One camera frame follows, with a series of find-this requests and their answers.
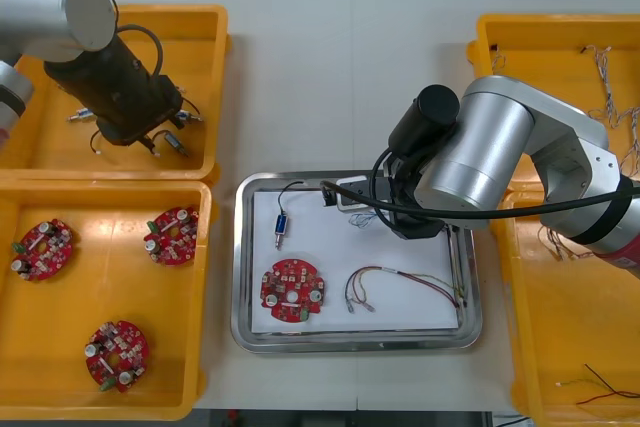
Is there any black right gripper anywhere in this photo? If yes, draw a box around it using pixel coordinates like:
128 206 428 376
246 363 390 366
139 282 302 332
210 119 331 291
388 209 446 242

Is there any thin brown wire harness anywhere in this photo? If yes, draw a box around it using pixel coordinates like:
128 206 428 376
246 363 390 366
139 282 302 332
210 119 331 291
537 225 597 262

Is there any blue-white twisted wire harness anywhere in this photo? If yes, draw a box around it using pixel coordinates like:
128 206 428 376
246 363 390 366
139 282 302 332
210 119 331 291
347 210 380 231
619 105 640 168
488 44 507 73
579 45 624 131

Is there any round red circuit board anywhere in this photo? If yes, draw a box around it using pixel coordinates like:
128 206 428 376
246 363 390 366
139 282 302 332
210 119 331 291
83 321 150 393
143 205 199 267
10 218 76 282
259 256 327 323

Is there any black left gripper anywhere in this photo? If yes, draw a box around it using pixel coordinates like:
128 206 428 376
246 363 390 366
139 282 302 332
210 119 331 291
94 75 184 153

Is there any pile of metal solenoids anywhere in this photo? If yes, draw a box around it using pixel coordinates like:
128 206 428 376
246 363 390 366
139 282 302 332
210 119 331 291
67 84 206 158

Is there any red black green wire harness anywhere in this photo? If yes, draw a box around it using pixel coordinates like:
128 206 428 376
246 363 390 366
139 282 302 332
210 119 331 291
556 364 640 407

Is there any red green-yellow wire harness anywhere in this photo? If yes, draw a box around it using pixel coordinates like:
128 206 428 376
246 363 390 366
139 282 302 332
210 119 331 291
342 264 470 316

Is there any yellow-orange plastic bin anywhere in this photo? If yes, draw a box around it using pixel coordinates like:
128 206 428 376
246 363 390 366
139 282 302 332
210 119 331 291
0 3 234 183
489 190 640 427
465 14 640 200
0 179 220 422

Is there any blue-label metal solenoid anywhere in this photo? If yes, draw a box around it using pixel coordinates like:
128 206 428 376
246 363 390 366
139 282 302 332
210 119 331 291
272 180 307 252

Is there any steel tray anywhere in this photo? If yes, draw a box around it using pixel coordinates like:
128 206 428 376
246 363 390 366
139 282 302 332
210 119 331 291
230 169 484 354

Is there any white sheet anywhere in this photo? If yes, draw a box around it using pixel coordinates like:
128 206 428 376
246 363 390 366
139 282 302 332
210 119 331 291
249 189 464 336

